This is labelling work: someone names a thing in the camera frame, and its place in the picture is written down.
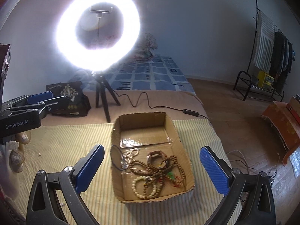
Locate dark bangle ring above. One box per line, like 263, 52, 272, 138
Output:
110, 144, 129, 171

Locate green jade pendant red cord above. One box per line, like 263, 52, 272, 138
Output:
159, 172, 186, 188

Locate brown wooden bead necklace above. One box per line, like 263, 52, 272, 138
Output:
127, 154, 187, 189

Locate white pearl necklace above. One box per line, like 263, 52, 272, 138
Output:
120, 148, 140, 169

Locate cream bead bracelet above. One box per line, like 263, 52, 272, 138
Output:
131, 176, 158, 200

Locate red strap wristwatch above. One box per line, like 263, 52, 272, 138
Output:
146, 150, 167, 166

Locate left gloved hand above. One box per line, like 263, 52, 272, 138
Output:
5, 132, 31, 173

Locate black snack bag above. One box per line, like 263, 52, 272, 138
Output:
46, 81, 91, 117

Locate striped yellow cloth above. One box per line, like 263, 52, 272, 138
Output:
13, 116, 227, 224

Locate black tripod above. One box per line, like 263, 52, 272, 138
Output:
92, 73, 121, 123

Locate orange low stool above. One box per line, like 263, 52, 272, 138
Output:
261, 97, 299, 165

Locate phone clamp holder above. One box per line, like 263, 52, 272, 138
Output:
89, 6, 113, 18

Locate cardboard box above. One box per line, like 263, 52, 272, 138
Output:
110, 112, 195, 203

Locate folded floral quilt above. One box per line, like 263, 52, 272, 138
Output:
130, 33, 158, 62

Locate blue checked bed sheet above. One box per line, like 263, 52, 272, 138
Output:
70, 53, 196, 93

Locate yellow box on rack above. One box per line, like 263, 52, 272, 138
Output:
257, 70, 274, 90

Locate hanging dark clothes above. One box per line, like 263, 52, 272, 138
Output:
268, 32, 293, 93

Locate black clothes rack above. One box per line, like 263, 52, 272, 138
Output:
233, 6, 294, 102

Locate hanging striped towel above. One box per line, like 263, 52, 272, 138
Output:
252, 10, 276, 73

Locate ring light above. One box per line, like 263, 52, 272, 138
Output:
55, 0, 140, 73

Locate black power cable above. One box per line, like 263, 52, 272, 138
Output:
113, 91, 212, 122

